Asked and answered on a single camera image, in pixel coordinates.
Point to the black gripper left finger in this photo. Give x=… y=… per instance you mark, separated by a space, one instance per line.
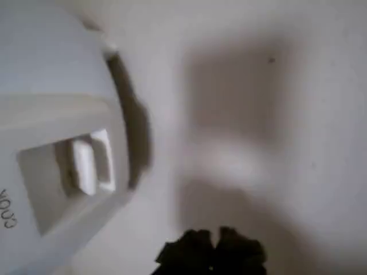
x=189 y=255

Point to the white rice cooker body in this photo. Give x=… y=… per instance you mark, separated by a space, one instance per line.
x=43 y=57

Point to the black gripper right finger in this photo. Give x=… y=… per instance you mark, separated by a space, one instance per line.
x=241 y=255

